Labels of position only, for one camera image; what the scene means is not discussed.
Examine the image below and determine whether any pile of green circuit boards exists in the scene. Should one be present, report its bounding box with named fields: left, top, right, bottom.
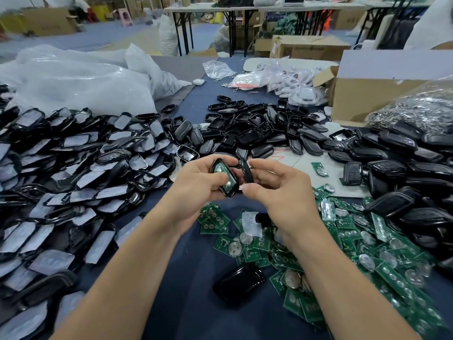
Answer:
left=197, top=162, right=453, bottom=340

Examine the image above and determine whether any clear bag with red label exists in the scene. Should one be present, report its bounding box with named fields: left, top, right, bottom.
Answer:
left=226, top=70, right=270, bottom=89

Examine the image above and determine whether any long white table top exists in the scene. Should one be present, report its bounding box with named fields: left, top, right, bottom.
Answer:
left=164, top=2, right=433, bottom=13

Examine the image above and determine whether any heap of black parts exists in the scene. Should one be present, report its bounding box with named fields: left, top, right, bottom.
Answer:
left=212, top=0, right=254, bottom=8

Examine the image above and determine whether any white sack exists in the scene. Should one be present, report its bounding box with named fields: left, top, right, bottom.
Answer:
left=157, top=14, right=180, bottom=57

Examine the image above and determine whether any person's left hand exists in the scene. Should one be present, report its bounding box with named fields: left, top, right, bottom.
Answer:
left=164, top=153, right=240, bottom=234

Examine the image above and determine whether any person's left forearm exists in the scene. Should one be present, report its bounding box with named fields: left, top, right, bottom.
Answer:
left=51, top=216, right=192, bottom=340

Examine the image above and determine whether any large white plastic bag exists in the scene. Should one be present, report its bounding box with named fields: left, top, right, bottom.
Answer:
left=0, top=44, right=192, bottom=116

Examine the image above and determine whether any pile of assembled black fobs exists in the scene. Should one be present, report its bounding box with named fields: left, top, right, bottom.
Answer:
left=341, top=120, right=453, bottom=277

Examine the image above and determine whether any black metal table frame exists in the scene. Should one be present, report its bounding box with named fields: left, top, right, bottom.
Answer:
left=170, top=7, right=256, bottom=57

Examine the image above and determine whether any heap of clear parts bags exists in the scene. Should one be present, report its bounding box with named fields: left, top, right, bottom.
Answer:
left=265, top=61, right=328, bottom=107

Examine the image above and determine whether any person's right hand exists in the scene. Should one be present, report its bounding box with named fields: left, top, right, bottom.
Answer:
left=241, top=158, right=328, bottom=251

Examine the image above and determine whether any clear plastic film piece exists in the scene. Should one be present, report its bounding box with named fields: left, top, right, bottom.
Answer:
left=241, top=211, right=264, bottom=238

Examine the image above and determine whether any person's right forearm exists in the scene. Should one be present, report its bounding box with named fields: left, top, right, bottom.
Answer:
left=294, top=230, right=419, bottom=340

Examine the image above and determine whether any tan cardboard box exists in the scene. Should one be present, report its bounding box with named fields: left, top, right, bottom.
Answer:
left=20, top=7, right=79, bottom=37

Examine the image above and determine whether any pile of black shell halves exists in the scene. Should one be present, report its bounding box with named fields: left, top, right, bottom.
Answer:
left=176, top=95, right=361, bottom=167

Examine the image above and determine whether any pink plastic stool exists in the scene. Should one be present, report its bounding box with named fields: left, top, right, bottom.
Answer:
left=115, top=8, right=133, bottom=27

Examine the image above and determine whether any clear bag of metal parts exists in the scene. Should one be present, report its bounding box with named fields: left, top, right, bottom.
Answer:
left=367, top=77, right=453, bottom=134

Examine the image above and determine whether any pile of shells with pads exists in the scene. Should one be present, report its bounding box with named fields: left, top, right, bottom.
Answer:
left=0, top=85, right=186, bottom=340

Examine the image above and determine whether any small crumpled clear plastic bag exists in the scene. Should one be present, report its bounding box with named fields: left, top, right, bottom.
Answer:
left=203, top=60, right=237, bottom=81

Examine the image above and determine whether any brown cardboard box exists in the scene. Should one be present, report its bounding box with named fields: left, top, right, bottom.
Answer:
left=270, top=35, right=352, bottom=62

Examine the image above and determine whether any black shell cover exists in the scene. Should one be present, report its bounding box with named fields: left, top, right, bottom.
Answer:
left=237, top=155, right=256, bottom=185

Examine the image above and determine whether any lone glossy black shell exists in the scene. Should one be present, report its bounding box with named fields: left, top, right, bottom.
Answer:
left=212, top=264, right=266, bottom=306

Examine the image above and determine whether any large open cardboard box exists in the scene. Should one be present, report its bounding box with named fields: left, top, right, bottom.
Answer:
left=313, top=49, right=453, bottom=126

